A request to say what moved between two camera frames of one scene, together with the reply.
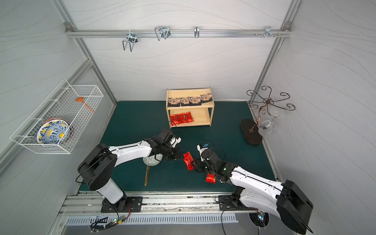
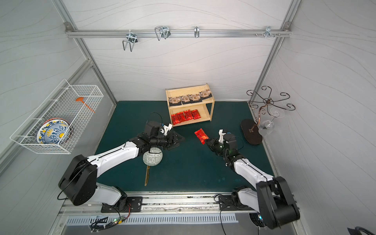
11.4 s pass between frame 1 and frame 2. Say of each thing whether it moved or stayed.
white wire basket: stayed
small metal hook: stayed
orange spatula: stayed
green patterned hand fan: stayed
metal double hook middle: stayed
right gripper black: moved
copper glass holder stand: stayed
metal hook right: stayed
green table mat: stayed
